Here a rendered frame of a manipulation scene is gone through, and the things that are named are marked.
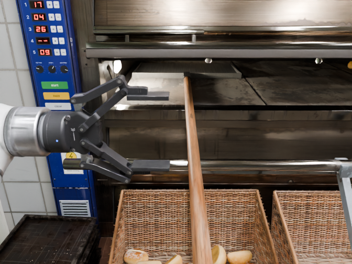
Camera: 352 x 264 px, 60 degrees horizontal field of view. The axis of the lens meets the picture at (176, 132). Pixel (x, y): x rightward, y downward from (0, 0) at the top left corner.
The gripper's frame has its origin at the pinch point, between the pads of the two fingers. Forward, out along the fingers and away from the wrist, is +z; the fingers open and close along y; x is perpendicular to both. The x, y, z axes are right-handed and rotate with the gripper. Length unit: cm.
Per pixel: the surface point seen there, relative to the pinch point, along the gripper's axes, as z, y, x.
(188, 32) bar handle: 5.5, -12.6, -45.0
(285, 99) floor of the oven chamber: 45, 15, -68
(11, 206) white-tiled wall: -68, 59, -55
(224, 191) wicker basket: 21, 49, -52
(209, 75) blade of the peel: 18, 14, -102
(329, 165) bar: 40.9, 16.6, -17.7
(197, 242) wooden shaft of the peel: 5.8, 13.1, 12.9
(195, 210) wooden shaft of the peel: 5.8, 13.0, 5.3
